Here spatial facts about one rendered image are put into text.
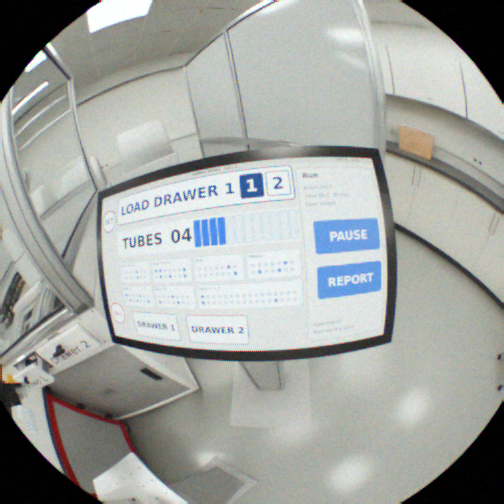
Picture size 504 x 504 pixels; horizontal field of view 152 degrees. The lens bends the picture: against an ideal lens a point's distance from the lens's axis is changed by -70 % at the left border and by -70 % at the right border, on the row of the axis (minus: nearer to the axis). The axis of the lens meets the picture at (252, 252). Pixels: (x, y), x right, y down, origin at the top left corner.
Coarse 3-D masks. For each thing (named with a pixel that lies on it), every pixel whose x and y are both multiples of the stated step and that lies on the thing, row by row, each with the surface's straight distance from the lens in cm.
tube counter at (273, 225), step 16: (288, 208) 27; (176, 224) 30; (192, 224) 29; (208, 224) 28; (224, 224) 28; (240, 224) 27; (256, 224) 27; (272, 224) 27; (288, 224) 27; (176, 240) 30; (192, 240) 29; (208, 240) 28; (224, 240) 27; (240, 240) 27; (256, 240) 27; (272, 240) 26; (288, 240) 26
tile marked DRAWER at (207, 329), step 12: (192, 324) 31; (204, 324) 30; (216, 324) 30; (228, 324) 29; (240, 324) 29; (192, 336) 32; (204, 336) 31; (216, 336) 31; (228, 336) 30; (240, 336) 30
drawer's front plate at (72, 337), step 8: (72, 328) 68; (80, 328) 66; (64, 336) 71; (72, 336) 70; (80, 336) 69; (88, 336) 68; (48, 344) 78; (56, 344) 76; (64, 344) 74; (72, 344) 73; (80, 344) 72; (88, 344) 72; (96, 344) 71; (40, 352) 84; (48, 352) 82; (80, 352) 76; (48, 360) 87; (56, 360) 85; (64, 360) 83
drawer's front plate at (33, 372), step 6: (30, 366) 88; (36, 366) 86; (24, 372) 94; (30, 372) 91; (36, 372) 88; (42, 372) 87; (18, 378) 104; (30, 378) 97; (36, 378) 94; (42, 378) 91; (48, 378) 89; (30, 384) 104; (42, 384) 98; (30, 390) 112
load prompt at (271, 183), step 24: (264, 168) 29; (288, 168) 29; (144, 192) 35; (168, 192) 32; (192, 192) 30; (216, 192) 29; (240, 192) 28; (264, 192) 27; (288, 192) 27; (120, 216) 38; (144, 216) 34
